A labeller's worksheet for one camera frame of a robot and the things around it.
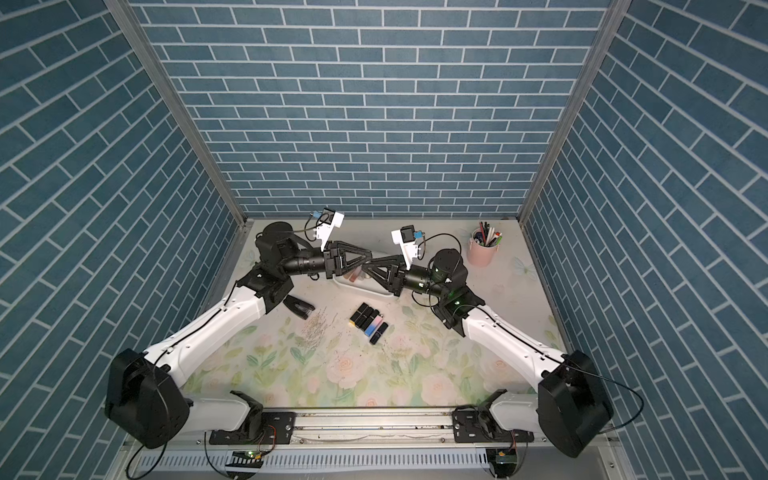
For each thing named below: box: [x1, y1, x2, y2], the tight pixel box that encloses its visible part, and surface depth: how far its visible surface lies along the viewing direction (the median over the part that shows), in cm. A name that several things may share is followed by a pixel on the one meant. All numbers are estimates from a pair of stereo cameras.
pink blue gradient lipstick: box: [364, 315, 383, 337], surface depth 93 cm
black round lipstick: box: [369, 322, 389, 345], surface depth 91 cm
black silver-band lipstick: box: [356, 306, 374, 331], surface depth 93 cm
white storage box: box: [332, 264, 394, 298], surface depth 96 cm
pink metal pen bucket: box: [467, 227, 502, 267], surface depth 103 cm
